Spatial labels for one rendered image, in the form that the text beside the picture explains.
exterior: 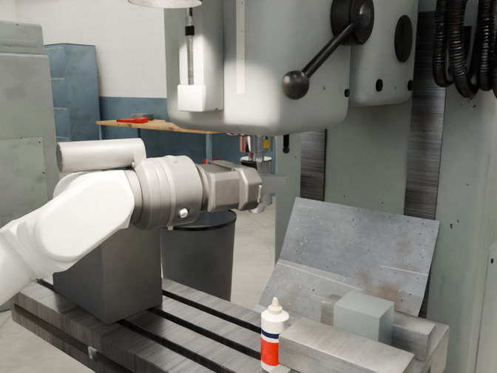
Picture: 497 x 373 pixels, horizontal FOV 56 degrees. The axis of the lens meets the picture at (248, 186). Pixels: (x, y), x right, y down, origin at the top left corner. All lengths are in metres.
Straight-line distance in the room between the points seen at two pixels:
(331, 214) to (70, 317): 0.56
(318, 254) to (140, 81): 6.60
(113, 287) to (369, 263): 0.49
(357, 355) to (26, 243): 0.38
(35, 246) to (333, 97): 0.40
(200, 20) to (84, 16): 8.08
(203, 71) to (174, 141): 6.42
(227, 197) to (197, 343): 0.30
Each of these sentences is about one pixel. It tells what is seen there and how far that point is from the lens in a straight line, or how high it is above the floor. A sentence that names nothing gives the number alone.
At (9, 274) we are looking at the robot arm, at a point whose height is 1.18.
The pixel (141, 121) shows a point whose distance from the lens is 6.37.
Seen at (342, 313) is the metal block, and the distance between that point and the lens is 0.61.
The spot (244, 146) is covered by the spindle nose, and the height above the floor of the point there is 1.29.
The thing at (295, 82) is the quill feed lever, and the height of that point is 1.37.
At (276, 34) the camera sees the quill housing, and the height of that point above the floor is 1.42.
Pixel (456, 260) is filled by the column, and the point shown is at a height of 1.05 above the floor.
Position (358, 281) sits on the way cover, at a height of 0.99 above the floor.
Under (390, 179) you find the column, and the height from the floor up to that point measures 1.19.
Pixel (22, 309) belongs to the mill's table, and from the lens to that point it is 1.08.
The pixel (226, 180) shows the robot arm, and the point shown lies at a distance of 0.59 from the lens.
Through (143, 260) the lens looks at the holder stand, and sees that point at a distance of 0.88.
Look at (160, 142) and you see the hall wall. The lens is 7.19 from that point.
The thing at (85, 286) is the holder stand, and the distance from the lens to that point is 0.92.
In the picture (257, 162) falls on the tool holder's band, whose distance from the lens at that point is 0.64.
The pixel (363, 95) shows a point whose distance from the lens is 0.68.
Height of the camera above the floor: 1.37
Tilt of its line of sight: 12 degrees down
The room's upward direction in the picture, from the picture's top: straight up
